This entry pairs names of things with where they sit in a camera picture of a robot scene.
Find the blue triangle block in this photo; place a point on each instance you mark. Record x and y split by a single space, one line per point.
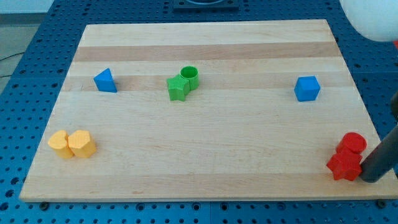
104 81

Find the blue cube block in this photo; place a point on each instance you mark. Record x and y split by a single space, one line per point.
307 88

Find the green cylinder block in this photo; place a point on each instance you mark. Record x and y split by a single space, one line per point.
191 74

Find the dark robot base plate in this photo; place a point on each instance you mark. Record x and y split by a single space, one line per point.
184 5

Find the red star block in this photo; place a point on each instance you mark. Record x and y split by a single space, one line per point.
345 165

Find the red cylinder block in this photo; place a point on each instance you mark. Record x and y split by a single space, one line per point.
352 142

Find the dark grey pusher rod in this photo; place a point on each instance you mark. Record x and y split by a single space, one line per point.
382 159

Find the yellow heart block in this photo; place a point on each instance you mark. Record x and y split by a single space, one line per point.
59 143

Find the green star block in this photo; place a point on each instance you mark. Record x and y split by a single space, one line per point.
178 88

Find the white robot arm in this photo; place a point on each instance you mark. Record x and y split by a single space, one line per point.
376 20

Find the yellow hexagon block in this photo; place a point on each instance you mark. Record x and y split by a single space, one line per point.
82 144

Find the wooden board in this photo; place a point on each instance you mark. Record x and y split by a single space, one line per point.
241 135

